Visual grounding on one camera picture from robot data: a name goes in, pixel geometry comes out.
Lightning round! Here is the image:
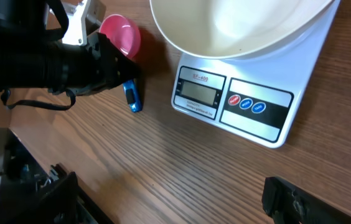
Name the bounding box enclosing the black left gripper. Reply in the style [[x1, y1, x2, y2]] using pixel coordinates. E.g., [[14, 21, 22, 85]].
[[38, 32, 141, 95]]

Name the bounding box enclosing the white digital kitchen scale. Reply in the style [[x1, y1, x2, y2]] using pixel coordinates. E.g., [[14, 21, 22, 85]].
[[171, 1, 340, 148]]

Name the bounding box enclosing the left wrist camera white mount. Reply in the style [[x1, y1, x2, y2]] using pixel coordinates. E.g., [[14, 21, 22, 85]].
[[62, 0, 106, 46]]

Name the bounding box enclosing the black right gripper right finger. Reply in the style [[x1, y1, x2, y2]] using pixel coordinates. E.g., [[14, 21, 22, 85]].
[[261, 177, 351, 224]]

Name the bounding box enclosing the pink measuring scoop blue handle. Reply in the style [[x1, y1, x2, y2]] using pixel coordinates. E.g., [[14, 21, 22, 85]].
[[99, 14, 143, 113]]

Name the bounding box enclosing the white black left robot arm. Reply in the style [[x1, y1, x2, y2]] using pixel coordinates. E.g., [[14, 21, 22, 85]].
[[0, 0, 141, 105]]

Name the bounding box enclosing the white bowl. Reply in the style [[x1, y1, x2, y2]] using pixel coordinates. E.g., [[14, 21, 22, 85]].
[[149, 0, 333, 59]]

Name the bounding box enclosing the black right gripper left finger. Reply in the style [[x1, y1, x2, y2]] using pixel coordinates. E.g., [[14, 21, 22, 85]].
[[0, 172, 78, 223]]

